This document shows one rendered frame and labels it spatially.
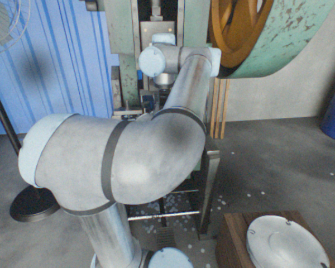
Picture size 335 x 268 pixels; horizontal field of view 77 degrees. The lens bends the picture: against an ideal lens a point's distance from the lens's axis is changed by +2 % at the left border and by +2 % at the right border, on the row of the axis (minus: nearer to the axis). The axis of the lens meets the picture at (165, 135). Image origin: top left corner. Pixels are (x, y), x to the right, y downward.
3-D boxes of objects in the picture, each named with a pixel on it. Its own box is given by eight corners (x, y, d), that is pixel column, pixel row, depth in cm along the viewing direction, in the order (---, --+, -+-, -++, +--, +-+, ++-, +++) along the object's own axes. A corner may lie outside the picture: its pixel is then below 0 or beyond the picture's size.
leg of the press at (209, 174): (216, 238, 129) (247, 104, 81) (198, 240, 128) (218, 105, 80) (186, 151, 206) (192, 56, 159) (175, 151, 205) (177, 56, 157)
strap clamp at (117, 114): (142, 119, 112) (141, 101, 106) (110, 121, 110) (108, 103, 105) (142, 114, 117) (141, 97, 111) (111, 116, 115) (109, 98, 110)
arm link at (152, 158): (207, 181, 20) (223, 36, 56) (101, 163, 22) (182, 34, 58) (199, 237, 27) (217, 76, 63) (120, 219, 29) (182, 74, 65)
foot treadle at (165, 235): (176, 252, 111) (176, 246, 108) (157, 254, 110) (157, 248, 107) (163, 175, 160) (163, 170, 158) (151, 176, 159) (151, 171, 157)
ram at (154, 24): (175, 91, 95) (177, 17, 80) (143, 93, 94) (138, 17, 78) (170, 80, 110) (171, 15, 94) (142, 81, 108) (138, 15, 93)
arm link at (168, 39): (147, 35, 62) (154, 32, 69) (148, 72, 68) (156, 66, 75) (172, 36, 61) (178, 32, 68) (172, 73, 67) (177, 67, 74)
